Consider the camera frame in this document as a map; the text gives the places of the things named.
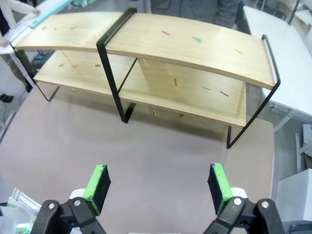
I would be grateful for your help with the large white rounded table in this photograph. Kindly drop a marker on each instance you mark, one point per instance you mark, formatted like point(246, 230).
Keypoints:
point(287, 61)

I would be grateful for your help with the bare background person hand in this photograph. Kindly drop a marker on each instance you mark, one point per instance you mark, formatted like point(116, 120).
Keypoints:
point(3, 42)
point(36, 11)

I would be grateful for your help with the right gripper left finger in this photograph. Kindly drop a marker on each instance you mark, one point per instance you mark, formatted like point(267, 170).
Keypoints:
point(97, 185)

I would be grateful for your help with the white box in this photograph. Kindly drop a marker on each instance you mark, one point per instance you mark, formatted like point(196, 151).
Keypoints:
point(295, 195)

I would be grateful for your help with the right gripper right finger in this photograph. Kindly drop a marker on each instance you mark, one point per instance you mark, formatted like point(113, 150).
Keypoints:
point(219, 185)

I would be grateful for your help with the wooden two-tier shelf black frame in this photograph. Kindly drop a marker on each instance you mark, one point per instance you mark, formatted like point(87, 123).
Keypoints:
point(185, 46)

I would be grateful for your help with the pink paper scrap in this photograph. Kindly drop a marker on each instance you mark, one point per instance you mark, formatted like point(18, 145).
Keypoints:
point(165, 32)

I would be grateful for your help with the person in grey jacket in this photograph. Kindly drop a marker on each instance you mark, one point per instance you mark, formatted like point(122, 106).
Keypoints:
point(190, 9)

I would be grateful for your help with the black floor object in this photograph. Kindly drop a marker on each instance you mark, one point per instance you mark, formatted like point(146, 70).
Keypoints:
point(6, 98)

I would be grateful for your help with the blue floor item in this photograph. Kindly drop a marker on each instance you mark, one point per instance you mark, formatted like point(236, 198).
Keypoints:
point(37, 58)

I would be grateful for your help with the black tripod pole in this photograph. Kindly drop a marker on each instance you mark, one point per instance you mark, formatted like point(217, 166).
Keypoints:
point(293, 12)

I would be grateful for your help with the person in white sweater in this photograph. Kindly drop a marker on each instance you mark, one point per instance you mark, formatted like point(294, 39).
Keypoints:
point(12, 7)

